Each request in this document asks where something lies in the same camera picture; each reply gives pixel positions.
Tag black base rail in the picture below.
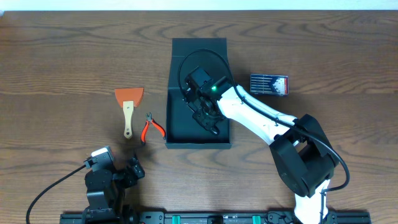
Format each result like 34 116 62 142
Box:
59 210 373 224

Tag orange scraper wooden handle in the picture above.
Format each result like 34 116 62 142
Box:
114 87 144 139

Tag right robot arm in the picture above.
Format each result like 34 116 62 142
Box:
183 75 341 223

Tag black open gift box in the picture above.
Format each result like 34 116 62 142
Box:
165 38 232 149

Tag blue precision screwdriver set case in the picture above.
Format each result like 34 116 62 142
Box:
249 73 289 96

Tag red handled pliers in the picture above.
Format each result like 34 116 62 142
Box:
140 113 166 145

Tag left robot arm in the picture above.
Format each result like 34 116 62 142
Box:
81 156 145 224

